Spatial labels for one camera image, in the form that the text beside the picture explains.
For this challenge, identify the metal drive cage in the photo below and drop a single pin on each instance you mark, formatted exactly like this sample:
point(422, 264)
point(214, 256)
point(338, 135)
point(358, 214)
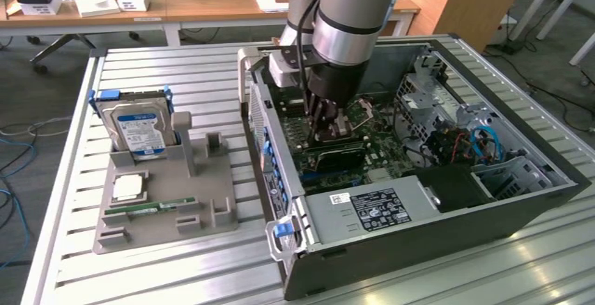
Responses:
point(418, 110)

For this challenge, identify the white table frame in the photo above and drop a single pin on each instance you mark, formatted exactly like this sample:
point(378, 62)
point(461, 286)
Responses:
point(534, 5)

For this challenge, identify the blue expansion slot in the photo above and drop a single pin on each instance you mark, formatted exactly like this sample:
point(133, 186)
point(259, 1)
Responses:
point(314, 177)

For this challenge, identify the wooden cabinet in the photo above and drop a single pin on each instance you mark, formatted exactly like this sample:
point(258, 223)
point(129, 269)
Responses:
point(489, 5)

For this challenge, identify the wooden desk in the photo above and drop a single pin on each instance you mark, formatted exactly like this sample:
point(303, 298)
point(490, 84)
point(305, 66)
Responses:
point(210, 9)

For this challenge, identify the white labelled box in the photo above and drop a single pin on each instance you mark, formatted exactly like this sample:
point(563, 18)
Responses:
point(135, 2)

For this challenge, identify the black chair base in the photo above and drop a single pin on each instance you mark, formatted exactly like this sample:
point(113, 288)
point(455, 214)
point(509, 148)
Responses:
point(58, 46)

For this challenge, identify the black graphics card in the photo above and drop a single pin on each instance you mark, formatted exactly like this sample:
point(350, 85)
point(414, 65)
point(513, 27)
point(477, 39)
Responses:
point(342, 158)

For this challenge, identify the silver CPU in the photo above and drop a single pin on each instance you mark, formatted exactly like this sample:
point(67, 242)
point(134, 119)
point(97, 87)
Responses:
point(130, 187)

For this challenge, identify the green motherboard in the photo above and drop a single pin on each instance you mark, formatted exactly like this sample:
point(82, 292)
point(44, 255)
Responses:
point(386, 145)

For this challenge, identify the silver chipset heat sink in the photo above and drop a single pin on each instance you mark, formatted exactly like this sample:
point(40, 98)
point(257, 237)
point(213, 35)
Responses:
point(382, 175)

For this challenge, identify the hard disk in blue carrier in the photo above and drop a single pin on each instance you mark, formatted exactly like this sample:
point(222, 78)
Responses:
point(139, 127)

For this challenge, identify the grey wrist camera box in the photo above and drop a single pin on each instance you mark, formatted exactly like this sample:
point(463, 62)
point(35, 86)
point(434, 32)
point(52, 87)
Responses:
point(286, 71)

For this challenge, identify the metal disk bay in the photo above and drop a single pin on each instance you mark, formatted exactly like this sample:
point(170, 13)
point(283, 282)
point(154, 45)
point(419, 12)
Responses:
point(521, 176)

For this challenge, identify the black PC case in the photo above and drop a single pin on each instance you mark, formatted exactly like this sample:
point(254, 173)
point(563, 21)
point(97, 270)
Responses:
point(418, 249)

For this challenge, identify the grey power supply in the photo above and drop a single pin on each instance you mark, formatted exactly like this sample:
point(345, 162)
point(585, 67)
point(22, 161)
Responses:
point(335, 214)

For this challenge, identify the metal socket cover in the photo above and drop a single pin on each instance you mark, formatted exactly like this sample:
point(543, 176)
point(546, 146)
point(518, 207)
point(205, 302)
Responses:
point(365, 110)

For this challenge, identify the grey parts rack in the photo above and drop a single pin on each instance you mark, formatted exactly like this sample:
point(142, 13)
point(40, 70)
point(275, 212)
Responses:
point(186, 186)

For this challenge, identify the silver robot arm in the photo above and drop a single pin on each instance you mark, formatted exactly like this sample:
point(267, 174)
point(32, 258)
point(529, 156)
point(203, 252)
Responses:
point(345, 23)

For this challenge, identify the black-lidded white box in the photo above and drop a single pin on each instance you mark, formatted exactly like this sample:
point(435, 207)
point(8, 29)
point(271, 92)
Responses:
point(38, 5)

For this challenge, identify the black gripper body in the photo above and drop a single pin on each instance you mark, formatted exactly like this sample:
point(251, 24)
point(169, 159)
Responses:
point(339, 82)

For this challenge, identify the white flat box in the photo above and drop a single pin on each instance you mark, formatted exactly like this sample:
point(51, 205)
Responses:
point(98, 7)

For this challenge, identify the black power strip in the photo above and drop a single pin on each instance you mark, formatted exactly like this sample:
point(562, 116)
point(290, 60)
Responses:
point(507, 48)

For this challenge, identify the green RAM stick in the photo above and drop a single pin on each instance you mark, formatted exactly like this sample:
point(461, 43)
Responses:
point(149, 207)

